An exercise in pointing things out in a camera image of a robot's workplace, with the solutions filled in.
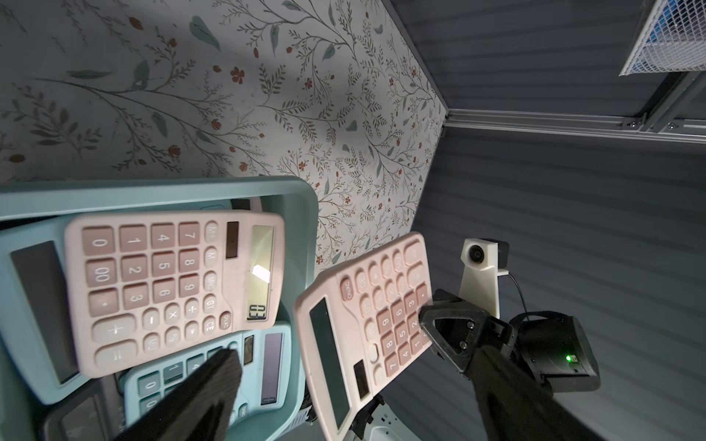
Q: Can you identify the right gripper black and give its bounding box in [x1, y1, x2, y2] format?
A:
[419, 288, 601, 393]

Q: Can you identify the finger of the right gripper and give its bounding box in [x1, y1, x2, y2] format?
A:
[349, 394, 385, 440]

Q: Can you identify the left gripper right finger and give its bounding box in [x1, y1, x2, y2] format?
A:
[468, 347, 601, 440]

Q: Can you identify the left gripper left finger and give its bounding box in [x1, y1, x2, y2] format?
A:
[117, 348, 243, 440]

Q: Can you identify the blue calculator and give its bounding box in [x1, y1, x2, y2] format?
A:
[123, 322, 292, 426]
[1, 215, 88, 404]

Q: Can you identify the pink calculator back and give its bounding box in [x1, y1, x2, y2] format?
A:
[294, 233, 432, 440]

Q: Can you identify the black calculator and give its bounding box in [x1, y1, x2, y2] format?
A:
[38, 375, 126, 441]

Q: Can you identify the mint green storage box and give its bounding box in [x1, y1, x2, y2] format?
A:
[1, 178, 318, 440]

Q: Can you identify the floral table mat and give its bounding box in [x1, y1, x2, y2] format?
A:
[1, 1, 447, 269]

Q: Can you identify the white wire wall basket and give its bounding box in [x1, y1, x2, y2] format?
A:
[620, 0, 705, 76]

